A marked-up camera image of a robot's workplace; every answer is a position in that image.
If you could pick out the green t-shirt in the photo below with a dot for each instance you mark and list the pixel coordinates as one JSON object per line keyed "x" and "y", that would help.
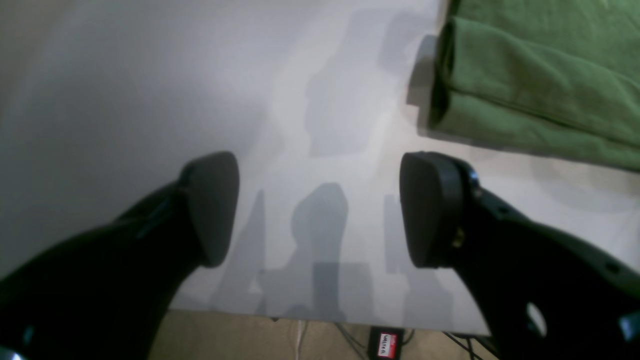
{"x": 558, "y": 78}

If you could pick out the black device red label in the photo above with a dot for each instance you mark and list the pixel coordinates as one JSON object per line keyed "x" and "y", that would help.
{"x": 385, "y": 343}

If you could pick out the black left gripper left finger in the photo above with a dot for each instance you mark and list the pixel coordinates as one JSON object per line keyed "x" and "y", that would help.
{"x": 102, "y": 294}

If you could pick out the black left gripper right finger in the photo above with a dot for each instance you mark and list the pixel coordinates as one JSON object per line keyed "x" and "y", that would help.
{"x": 544, "y": 294}

